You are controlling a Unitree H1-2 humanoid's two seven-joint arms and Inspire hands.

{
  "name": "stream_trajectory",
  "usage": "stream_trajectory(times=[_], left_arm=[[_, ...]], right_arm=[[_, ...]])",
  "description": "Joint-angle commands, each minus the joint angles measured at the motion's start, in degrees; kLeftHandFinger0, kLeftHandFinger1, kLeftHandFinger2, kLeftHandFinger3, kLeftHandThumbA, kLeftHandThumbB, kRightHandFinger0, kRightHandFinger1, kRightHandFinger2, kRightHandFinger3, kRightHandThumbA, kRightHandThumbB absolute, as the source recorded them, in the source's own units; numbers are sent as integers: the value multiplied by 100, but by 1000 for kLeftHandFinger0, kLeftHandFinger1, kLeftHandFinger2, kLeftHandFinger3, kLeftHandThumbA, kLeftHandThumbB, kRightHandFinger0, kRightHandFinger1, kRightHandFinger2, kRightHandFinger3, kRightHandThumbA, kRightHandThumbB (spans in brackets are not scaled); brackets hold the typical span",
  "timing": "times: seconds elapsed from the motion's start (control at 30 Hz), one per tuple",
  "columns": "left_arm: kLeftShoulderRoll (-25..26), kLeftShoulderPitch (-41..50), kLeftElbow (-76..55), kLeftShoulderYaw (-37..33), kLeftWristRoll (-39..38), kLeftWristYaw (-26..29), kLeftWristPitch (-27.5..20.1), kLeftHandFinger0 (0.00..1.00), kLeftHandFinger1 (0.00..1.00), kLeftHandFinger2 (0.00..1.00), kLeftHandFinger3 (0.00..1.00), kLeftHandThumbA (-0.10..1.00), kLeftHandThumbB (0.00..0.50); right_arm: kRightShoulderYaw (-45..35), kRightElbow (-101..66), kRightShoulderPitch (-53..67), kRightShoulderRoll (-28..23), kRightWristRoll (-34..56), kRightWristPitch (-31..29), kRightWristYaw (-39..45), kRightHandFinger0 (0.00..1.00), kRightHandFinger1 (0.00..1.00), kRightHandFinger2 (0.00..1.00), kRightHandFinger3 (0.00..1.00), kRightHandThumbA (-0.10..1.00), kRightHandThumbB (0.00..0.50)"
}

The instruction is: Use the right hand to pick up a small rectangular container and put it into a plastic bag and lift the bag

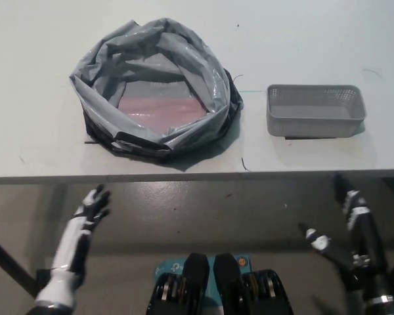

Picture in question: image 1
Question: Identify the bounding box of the pink flat packet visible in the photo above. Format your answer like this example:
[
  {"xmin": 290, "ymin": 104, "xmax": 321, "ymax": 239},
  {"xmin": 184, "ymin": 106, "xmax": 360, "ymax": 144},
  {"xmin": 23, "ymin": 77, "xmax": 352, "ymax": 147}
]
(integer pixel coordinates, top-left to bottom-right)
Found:
[{"xmin": 117, "ymin": 96, "xmax": 207, "ymax": 135}]

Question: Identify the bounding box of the small grey rectangular basket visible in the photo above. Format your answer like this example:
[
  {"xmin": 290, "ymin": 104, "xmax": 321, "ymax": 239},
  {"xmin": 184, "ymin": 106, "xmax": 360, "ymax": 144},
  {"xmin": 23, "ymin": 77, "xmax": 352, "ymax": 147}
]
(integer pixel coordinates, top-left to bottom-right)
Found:
[{"xmin": 266, "ymin": 84, "xmax": 368, "ymax": 137}]

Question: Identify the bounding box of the grey black plastic bag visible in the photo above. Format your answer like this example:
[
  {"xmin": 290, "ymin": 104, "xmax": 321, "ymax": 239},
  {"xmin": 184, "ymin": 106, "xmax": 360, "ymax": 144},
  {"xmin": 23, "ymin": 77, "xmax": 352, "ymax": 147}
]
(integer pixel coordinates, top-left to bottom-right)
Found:
[{"xmin": 68, "ymin": 18, "xmax": 246, "ymax": 172}]

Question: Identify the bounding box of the teal robot body top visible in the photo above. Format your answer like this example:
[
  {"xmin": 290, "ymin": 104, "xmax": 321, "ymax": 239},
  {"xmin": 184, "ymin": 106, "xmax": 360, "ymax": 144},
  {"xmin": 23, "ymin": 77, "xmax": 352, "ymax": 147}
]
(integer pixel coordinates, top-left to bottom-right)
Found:
[{"xmin": 154, "ymin": 253, "xmax": 252, "ymax": 300}]

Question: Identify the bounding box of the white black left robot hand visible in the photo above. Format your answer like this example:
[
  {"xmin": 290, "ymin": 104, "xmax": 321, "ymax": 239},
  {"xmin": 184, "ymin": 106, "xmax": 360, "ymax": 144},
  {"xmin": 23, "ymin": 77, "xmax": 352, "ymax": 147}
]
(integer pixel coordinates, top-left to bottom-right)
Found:
[{"xmin": 51, "ymin": 184, "xmax": 112, "ymax": 275}]

